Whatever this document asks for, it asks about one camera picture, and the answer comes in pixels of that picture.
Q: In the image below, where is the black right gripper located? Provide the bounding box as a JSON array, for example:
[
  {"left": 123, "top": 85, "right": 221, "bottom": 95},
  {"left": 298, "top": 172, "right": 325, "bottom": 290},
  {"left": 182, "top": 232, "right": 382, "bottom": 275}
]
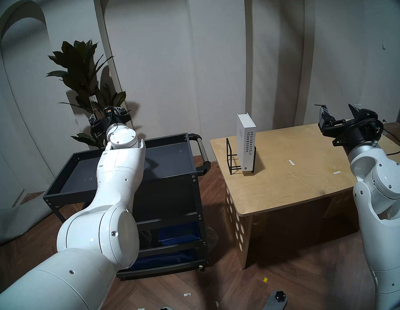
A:
[{"left": 314, "top": 96, "right": 385, "bottom": 152}]

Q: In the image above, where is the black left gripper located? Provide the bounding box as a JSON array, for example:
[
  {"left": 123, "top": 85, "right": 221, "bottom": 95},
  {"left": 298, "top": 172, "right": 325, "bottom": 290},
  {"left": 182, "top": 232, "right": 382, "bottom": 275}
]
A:
[{"left": 87, "top": 103, "right": 134, "bottom": 135}]

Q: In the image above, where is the light wooden table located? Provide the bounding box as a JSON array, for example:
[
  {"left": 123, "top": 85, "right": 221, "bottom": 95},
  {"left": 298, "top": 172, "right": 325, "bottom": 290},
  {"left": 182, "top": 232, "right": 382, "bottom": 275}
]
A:
[{"left": 210, "top": 113, "right": 400, "bottom": 271}]

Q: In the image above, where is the tall green potted plant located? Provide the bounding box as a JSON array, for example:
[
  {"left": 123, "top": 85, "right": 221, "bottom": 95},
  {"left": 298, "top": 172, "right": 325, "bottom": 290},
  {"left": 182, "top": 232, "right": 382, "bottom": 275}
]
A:
[{"left": 42, "top": 34, "right": 136, "bottom": 154}]

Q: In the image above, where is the black metal utility cart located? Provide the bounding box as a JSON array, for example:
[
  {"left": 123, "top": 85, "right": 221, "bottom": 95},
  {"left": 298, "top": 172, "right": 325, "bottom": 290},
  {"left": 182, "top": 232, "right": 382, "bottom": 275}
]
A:
[{"left": 38, "top": 130, "right": 225, "bottom": 290}]

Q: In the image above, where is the white Design Hotels yearbook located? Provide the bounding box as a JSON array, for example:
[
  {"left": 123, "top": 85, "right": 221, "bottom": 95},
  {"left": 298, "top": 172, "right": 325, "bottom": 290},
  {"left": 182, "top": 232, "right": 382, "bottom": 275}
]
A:
[{"left": 233, "top": 112, "right": 262, "bottom": 176}]

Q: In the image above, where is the small blue storage bin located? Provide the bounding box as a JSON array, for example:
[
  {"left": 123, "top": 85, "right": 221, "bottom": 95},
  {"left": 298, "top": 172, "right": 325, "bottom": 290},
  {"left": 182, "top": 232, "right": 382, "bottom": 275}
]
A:
[{"left": 157, "top": 223, "right": 201, "bottom": 246}]

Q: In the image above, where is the grey floor mat sheet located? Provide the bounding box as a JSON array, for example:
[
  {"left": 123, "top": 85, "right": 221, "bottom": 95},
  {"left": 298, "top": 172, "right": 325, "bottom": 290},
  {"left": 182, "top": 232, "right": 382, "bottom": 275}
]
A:
[{"left": 0, "top": 193, "right": 56, "bottom": 247}]

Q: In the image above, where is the wide blue storage bin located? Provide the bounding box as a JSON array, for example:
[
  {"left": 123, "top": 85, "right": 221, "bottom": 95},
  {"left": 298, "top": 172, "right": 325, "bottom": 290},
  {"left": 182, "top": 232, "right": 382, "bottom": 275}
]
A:
[{"left": 133, "top": 249, "right": 203, "bottom": 271}]

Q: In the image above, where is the black wire book stand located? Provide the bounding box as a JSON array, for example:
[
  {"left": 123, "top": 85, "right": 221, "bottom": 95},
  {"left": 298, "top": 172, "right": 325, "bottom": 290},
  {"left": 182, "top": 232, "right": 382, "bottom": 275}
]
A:
[{"left": 224, "top": 134, "right": 260, "bottom": 177}]

